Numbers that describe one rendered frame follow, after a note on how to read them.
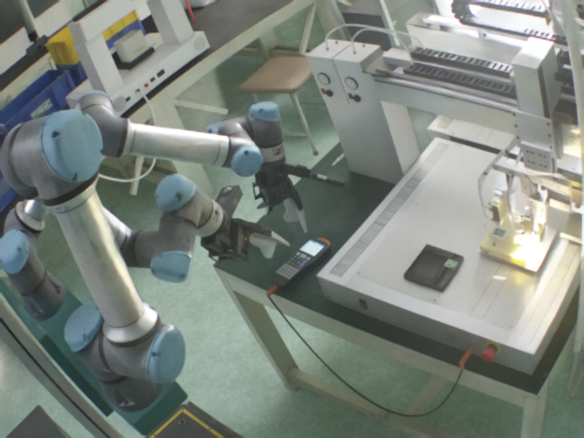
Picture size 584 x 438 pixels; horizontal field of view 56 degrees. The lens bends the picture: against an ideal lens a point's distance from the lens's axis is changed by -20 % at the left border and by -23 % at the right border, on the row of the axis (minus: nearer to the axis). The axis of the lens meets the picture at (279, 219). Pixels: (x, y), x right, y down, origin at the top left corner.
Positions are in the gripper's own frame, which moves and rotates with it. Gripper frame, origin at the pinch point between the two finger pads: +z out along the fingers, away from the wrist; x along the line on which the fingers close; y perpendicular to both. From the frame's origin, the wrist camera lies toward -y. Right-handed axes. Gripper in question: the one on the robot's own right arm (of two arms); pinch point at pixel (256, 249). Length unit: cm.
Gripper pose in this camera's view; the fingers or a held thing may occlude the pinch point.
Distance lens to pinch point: 155.5
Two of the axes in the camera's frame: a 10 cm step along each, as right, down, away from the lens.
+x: 9.0, -1.5, -4.0
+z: 4.3, 3.8, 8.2
